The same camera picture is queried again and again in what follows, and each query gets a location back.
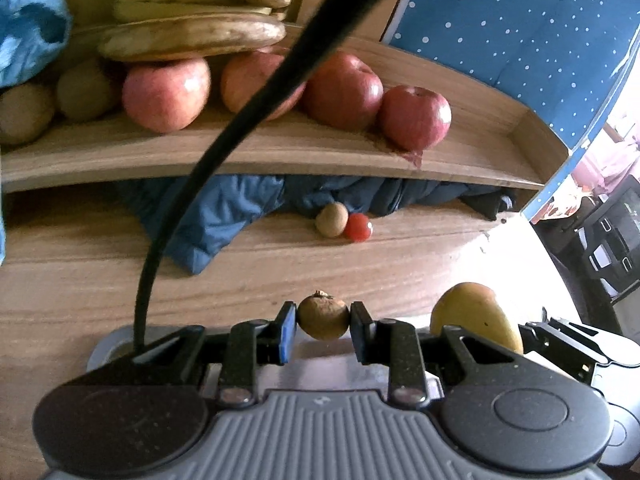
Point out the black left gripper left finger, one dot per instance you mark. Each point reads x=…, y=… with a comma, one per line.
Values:
x=250, y=345

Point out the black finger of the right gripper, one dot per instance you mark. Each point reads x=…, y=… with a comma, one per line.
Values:
x=564, y=345

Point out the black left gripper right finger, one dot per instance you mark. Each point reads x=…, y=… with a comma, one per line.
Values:
x=396, y=345

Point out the small brown longan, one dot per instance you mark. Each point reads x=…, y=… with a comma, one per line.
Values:
x=332, y=220
x=322, y=316

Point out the metal tray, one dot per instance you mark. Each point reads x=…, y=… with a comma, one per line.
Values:
x=315, y=365

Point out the green yellow mango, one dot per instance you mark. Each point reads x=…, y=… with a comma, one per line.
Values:
x=475, y=307

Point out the black office chair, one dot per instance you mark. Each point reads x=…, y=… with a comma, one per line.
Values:
x=599, y=243

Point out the cherry tomato back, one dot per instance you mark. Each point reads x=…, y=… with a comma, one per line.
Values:
x=358, y=227

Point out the dark blue cloth under shelf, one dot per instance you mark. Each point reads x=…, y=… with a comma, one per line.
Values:
x=229, y=203

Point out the dark red apple right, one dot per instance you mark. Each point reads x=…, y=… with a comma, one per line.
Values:
x=414, y=118

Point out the dark red apple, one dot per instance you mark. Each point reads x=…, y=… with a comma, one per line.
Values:
x=414, y=118
x=344, y=93

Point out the pale red apple left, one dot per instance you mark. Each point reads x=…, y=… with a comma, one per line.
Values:
x=165, y=98

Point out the pale red apple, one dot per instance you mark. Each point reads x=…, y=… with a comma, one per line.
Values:
x=244, y=75
x=165, y=98

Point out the right kiwi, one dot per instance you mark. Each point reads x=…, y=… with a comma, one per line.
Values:
x=85, y=92

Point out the kiwi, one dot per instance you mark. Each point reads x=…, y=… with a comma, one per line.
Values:
x=85, y=92
x=26, y=111

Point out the blue dotted fabric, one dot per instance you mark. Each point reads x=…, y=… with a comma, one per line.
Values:
x=567, y=60

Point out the bottom banana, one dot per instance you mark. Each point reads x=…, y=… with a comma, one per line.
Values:
x=195, y=36

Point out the left kiwi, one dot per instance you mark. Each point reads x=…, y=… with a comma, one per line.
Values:
x=26, y=111

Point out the blue cloth bundle on shelf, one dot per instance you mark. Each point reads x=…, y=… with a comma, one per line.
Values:
x=33, y=34

